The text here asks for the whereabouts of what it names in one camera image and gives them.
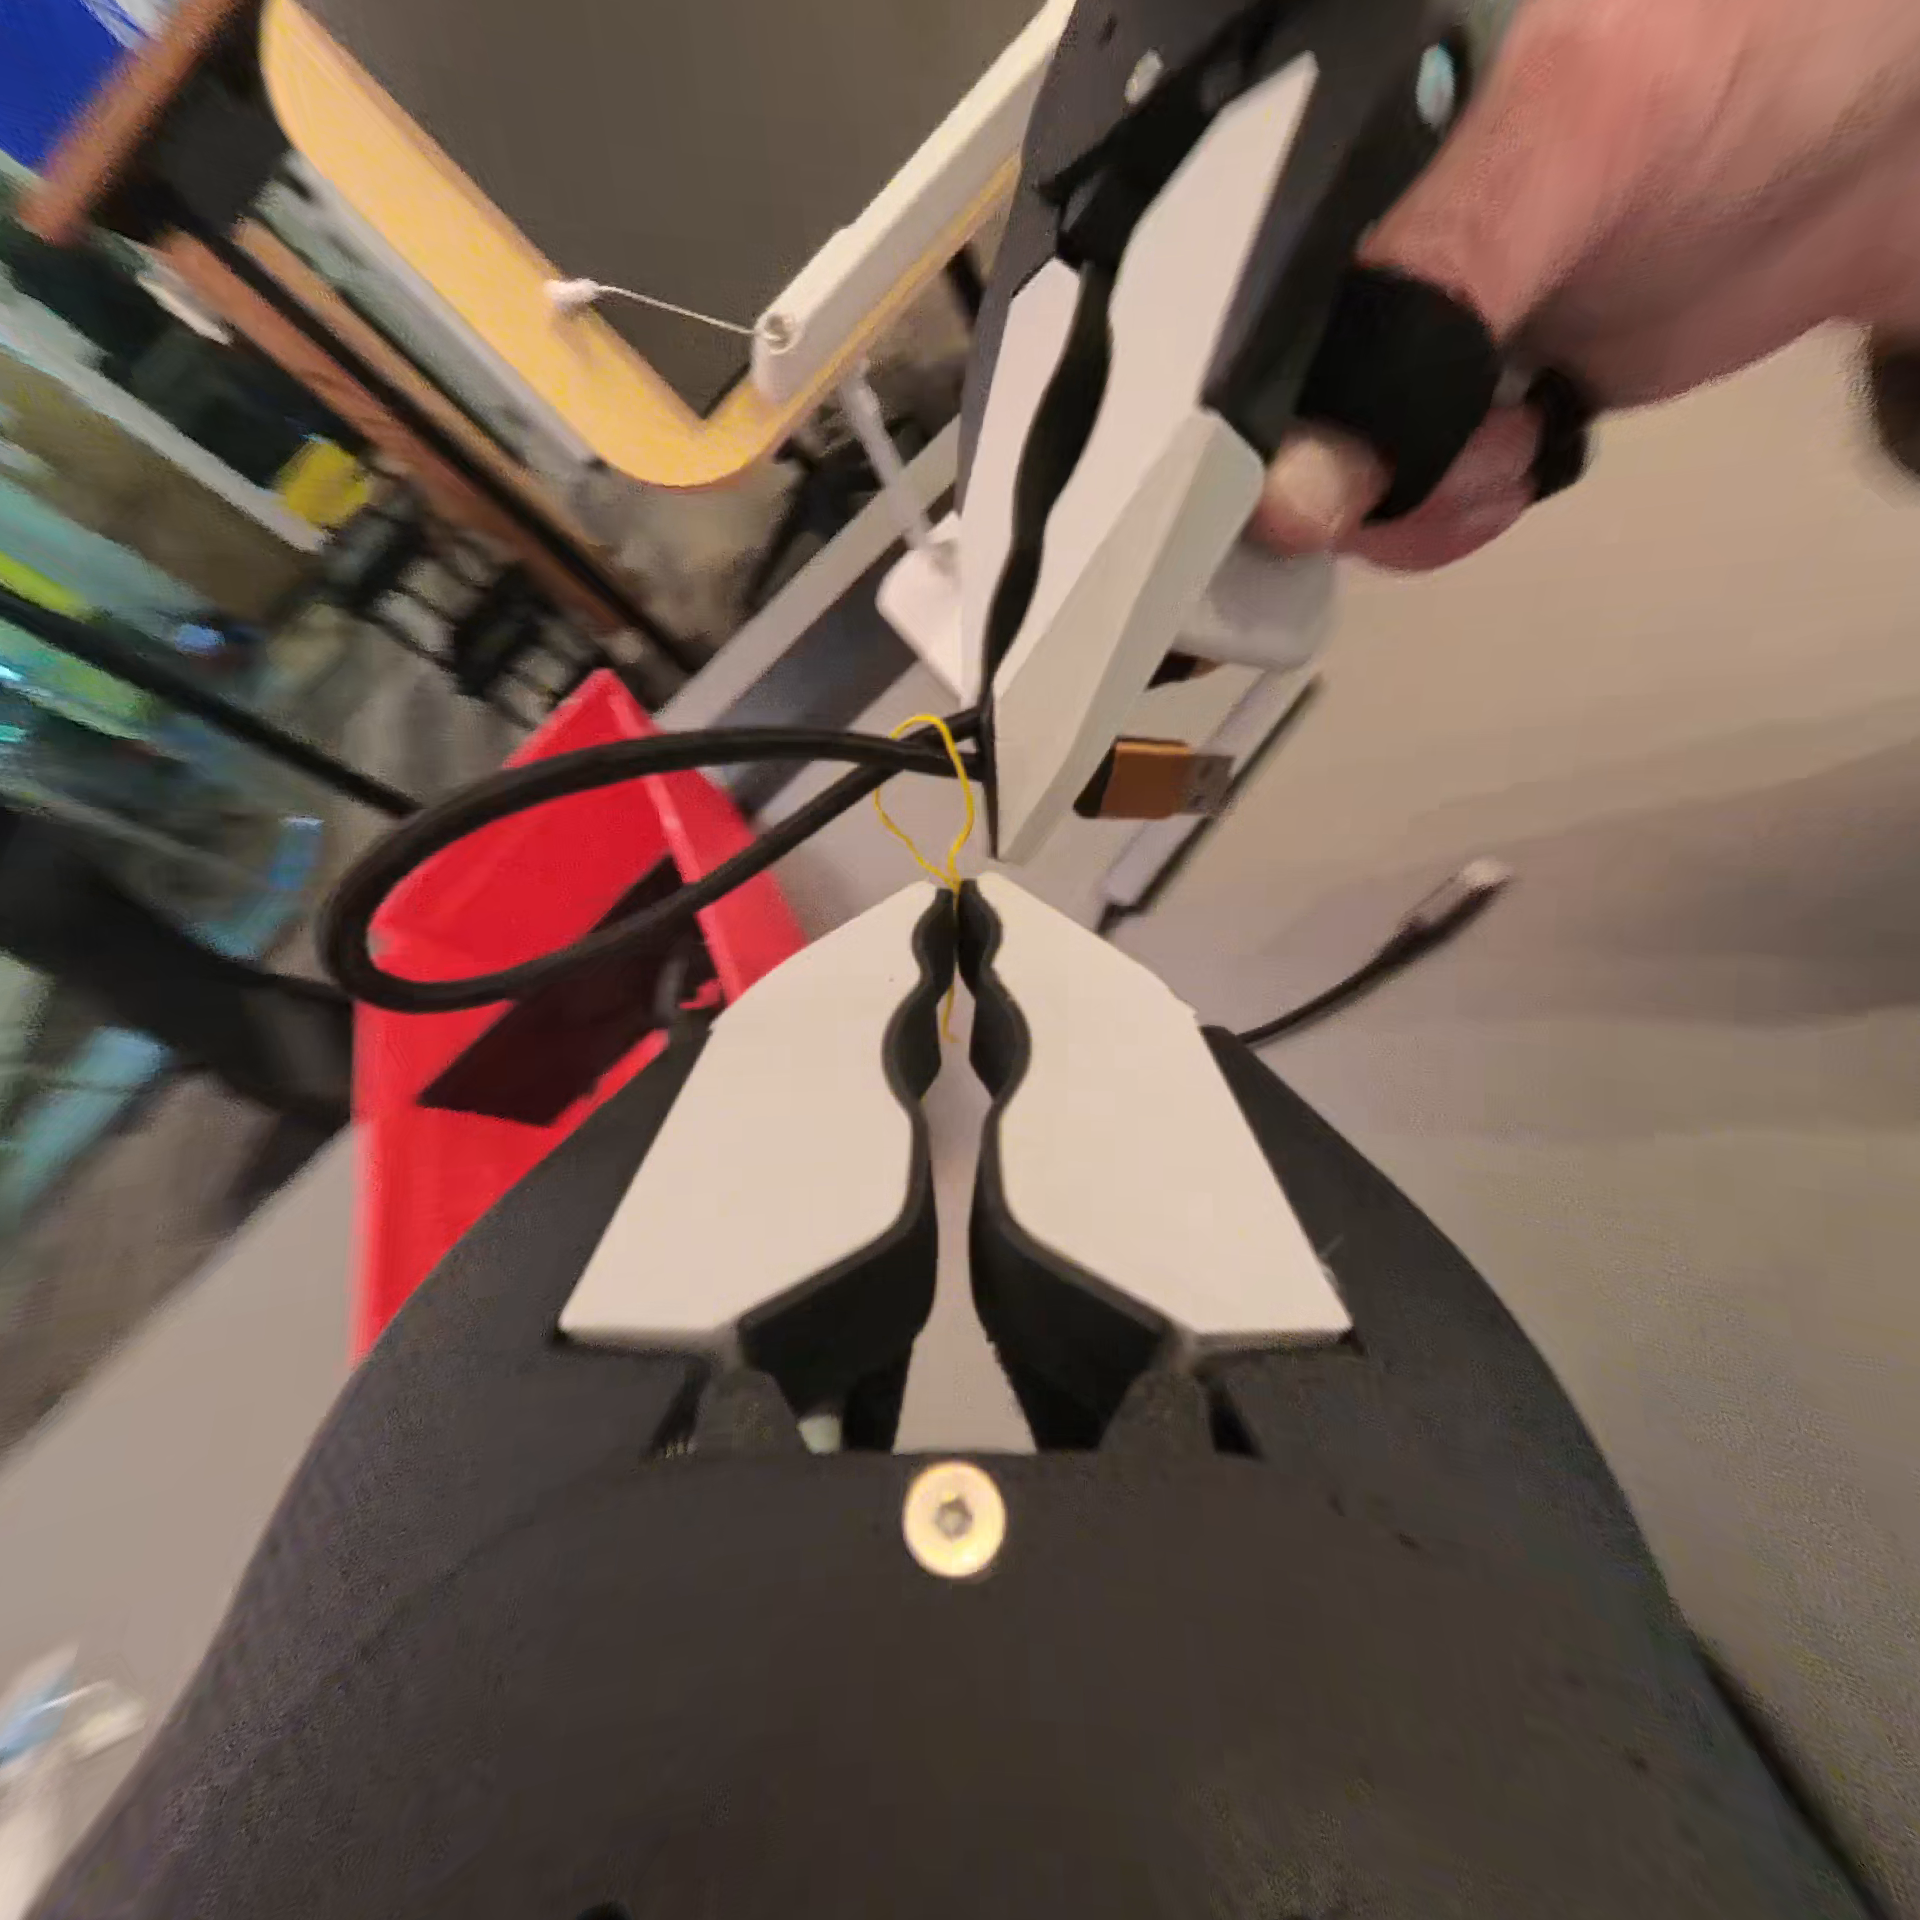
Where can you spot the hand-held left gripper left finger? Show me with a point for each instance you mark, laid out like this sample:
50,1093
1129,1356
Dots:
751,1186

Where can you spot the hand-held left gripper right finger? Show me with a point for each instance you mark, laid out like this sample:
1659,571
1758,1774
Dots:
1171,1186

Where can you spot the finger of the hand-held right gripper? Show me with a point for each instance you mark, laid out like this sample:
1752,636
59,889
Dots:
1141,526
998,449

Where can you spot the red storage bin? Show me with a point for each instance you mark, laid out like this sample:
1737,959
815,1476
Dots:
448,1201

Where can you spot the yellow twist tie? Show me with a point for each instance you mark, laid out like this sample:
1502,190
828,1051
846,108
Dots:
953,875

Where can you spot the person's right hand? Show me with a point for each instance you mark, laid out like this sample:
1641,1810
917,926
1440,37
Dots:
1651,181

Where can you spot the white adjustable stand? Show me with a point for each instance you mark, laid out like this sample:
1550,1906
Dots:
899,226

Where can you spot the yellow crate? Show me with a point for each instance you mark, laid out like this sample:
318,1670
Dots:
323,484

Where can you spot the black metal pole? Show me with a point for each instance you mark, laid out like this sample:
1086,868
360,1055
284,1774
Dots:
224,718

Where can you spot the blue box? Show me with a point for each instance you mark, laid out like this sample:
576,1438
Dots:
59,60

